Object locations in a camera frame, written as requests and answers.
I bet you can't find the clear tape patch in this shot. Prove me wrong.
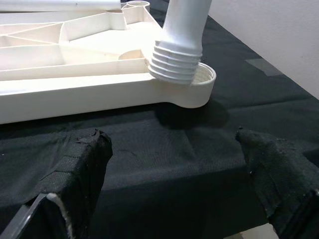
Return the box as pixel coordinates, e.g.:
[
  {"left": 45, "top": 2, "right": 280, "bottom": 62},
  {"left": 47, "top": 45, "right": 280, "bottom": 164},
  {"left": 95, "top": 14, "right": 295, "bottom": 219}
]
[{"left": 245, "top": 58, "right": 283, "bottom": 77}]

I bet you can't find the white plastic table leg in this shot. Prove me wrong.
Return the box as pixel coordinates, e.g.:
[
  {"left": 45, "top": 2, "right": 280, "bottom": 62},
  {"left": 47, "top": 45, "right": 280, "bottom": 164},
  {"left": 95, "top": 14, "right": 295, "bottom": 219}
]
[
  {"left": 0, "top": 0, "right": 122, "bottom": 12},
  {"left": 148, "top": 0, "right": 214, "bottom": 86}
]

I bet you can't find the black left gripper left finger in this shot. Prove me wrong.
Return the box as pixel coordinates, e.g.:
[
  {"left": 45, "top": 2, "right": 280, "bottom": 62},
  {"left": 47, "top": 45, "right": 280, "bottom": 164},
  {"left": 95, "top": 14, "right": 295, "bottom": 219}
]
[{"left": 0, "top": 128, "right": 113, "bottom": 239}]

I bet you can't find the white plastic table top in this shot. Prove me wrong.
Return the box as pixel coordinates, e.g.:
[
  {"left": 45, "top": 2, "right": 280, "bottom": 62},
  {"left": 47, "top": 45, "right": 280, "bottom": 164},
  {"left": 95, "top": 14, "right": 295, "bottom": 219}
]
[{"left": 0, "top": 0, "right": 217, "bottom": 125}]

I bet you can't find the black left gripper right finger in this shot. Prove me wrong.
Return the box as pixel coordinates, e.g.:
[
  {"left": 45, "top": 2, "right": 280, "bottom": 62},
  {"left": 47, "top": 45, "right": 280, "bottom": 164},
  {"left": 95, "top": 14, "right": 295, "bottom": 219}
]
[{"left": 235, "top": 126, "right": 319, "bottom": 239}]

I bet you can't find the black tablecloth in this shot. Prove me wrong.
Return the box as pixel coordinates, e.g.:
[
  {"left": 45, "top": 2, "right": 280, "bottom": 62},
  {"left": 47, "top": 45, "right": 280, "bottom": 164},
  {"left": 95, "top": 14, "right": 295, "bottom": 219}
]
[{"left": 0, "top": 0, "right": 319, "bottom": 239}]

